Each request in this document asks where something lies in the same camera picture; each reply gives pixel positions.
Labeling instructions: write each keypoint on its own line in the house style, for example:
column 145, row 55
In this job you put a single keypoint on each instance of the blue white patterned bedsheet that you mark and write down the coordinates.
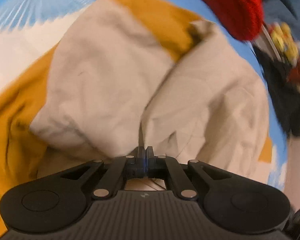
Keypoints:
column 29, row 28

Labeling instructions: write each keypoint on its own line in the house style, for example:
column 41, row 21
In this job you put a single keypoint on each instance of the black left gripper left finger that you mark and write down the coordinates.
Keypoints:
column 129, row 166

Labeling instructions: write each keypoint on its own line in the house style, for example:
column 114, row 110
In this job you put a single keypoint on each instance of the black clothes pile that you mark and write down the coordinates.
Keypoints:
column 284, row 95

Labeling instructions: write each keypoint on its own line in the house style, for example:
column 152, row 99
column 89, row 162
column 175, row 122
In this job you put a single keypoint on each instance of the beige and mustard jacket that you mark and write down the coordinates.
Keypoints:
column 129, row 73

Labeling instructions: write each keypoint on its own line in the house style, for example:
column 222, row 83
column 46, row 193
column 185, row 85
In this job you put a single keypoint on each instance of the red folded knit sweater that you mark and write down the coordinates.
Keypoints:
column 241, row 18

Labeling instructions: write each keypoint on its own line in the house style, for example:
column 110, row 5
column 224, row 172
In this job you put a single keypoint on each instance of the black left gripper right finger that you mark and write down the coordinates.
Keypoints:
column 164, row 167

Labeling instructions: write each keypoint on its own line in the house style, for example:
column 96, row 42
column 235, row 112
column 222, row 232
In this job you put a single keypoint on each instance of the yellow plush toys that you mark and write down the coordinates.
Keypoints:
column 286, row 45

